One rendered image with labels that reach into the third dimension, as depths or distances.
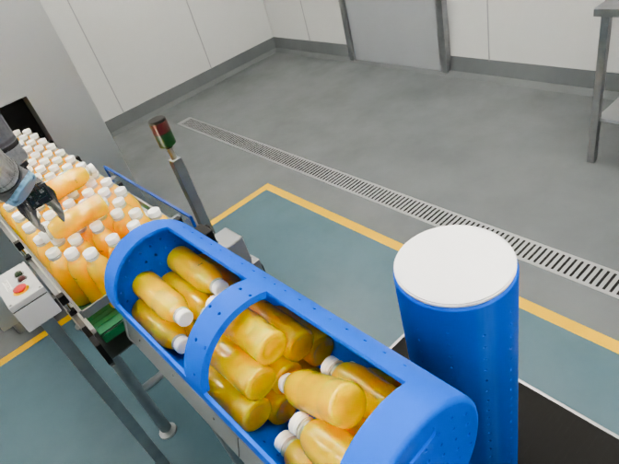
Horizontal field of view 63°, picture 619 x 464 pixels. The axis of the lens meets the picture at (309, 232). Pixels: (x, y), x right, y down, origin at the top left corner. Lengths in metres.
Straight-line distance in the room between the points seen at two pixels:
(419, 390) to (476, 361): 0.51
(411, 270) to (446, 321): 0.15
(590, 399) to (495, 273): 1.16
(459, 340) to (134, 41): 5.09
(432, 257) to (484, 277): 0.13
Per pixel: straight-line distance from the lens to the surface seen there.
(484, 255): 1.24
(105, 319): 1.68
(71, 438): 2.77
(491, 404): 1.44
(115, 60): 5.78
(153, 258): 1.38
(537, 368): 2.32
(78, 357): 1.83
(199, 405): 1.34
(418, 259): 1.24
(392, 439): 0.73
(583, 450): 1.98
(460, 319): 1.16
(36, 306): 1.61
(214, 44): 6.25
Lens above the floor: 1.86
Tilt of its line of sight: 36 degrees down
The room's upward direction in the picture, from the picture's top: 17 degrees counter-clockwise
